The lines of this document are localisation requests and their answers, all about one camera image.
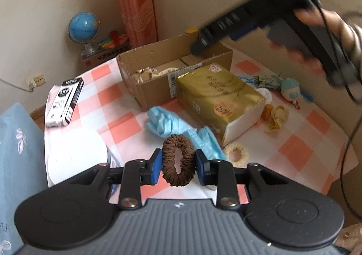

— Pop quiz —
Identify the orange pink curtain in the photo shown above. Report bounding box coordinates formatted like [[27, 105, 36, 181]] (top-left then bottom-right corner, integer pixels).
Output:
[[118, 0, 158, 48]]

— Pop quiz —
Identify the blue globe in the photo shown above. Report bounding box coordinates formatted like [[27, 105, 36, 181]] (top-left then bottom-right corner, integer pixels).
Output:
[[68, 12, 100, 54]]

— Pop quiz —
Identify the beige cloth in box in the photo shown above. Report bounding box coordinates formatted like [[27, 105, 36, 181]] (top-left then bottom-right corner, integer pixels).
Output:
[[131, 65, 180, 84]]

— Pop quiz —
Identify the cream fabric bow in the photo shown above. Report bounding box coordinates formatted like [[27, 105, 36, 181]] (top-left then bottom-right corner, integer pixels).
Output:
[[264, 105, 289, 133]]

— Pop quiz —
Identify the blue floral pillow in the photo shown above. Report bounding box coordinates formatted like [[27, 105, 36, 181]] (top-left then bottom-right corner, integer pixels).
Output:
[[1, 103, 48, 254]]

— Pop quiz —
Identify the checkered tablecloth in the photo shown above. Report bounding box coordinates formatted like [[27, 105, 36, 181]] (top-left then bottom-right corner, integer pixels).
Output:
[[44, 41, 348, 201]]

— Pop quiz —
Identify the yellow toy car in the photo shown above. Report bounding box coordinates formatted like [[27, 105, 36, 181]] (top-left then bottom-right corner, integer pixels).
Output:
[[185, 28, 198, 34]]

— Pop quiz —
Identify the person's right hand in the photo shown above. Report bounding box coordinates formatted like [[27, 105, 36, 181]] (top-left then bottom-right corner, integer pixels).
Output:
[[268, 8, 361, 86]]

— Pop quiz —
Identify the black white carton box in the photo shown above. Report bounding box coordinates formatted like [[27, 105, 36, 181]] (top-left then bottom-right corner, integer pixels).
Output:
[[45, 78, 84, 128]]

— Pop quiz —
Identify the wall power socket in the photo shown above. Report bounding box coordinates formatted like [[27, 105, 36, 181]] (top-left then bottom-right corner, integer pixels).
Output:
[[25, 73, 46, 91]]

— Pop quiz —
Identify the orange earplug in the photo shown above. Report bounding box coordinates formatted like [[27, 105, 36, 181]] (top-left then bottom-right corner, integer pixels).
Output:
[[261, 104, 273, 121]]

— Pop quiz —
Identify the brown hair scrunchie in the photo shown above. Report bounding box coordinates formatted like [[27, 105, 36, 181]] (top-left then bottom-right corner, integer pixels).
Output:
[[162, 134, 196, 187]]

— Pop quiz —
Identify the cardboard box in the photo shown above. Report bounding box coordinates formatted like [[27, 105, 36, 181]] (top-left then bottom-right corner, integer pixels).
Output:
[[117, 31, 233, 111]]

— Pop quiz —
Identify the cream hair scrunchie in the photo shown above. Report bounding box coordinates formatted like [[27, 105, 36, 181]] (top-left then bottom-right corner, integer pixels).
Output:
[[223, 142, 249, 168]]

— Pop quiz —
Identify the gold tissue pack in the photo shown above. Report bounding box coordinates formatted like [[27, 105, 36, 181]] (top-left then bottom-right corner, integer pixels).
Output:
[[176, 64, 266, 147]]

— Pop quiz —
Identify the blue glove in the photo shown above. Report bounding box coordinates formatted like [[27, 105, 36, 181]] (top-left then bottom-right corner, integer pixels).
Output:
[[146, 106, 226, 161]]

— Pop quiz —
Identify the colourful toy on box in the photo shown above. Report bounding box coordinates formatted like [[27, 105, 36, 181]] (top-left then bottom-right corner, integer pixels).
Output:
[[99, 30, 128, 49]]

